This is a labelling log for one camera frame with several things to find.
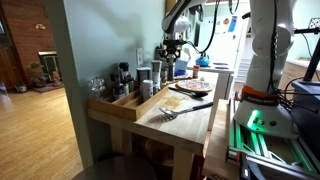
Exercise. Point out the beige kitchen cabinet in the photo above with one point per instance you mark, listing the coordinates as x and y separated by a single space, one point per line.
293 71

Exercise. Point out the black stand pole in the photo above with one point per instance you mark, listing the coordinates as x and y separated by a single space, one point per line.
313 63

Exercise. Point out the green cap spice jar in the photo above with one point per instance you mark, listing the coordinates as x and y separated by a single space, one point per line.
163 77

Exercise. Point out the fireplace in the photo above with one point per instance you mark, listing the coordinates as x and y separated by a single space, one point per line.
50 65

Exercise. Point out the blue fridge note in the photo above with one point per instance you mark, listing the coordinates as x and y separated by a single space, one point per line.
232 24

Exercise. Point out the white refrigerator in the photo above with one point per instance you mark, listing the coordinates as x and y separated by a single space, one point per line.
220 43

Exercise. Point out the black dumbbell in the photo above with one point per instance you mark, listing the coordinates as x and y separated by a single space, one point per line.
124 70

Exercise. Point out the wooden tray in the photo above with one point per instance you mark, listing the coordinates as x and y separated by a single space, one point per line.
116 111

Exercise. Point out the dark bottle black cap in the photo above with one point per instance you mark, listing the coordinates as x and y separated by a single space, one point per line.
116 87

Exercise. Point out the grey canister black lid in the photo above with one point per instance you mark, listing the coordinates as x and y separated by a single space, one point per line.
143 73

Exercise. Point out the white tissue paper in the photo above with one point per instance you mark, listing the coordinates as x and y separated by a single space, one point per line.
184 55

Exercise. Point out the green potted plant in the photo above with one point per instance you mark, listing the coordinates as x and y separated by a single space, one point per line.
36 75

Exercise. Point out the black plastic spoon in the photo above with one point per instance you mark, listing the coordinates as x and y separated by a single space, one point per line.
196 94

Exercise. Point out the small white plant pot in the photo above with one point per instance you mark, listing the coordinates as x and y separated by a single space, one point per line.
20 87

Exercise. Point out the tall white lidded container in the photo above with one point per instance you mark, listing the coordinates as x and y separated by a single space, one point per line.
156 71

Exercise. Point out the white wall outlet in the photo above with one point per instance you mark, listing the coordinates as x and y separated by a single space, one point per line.
139 56

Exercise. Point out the small dark label spice jar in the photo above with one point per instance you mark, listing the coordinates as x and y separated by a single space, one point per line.
156 90

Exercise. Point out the red cap spice jar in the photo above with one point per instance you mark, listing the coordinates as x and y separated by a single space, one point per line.
196 71

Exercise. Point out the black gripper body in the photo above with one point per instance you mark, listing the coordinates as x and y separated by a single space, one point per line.
171 46

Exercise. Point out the blue kettle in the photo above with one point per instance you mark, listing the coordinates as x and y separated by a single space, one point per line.
202 61

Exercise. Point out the clear glass jar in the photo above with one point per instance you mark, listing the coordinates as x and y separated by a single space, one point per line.
96 87

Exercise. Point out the white wall ornament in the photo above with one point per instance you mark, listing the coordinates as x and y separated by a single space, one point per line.
40 26

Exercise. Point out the blue box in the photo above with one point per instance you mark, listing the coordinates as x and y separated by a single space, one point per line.
180 68

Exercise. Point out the black control box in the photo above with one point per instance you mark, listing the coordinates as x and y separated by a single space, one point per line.
306 110

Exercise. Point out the white spice jar silver cap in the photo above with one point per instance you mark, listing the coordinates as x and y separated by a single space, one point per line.
147 90

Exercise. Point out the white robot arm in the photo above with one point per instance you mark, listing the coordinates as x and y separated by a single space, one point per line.
270 66

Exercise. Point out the aluminium frame rail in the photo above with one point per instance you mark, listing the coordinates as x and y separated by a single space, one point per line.
266 146

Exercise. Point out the small black cap bottle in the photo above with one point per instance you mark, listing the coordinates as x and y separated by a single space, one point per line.
130 84

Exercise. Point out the colourful floral plate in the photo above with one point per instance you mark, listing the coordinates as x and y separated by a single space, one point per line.
195 85

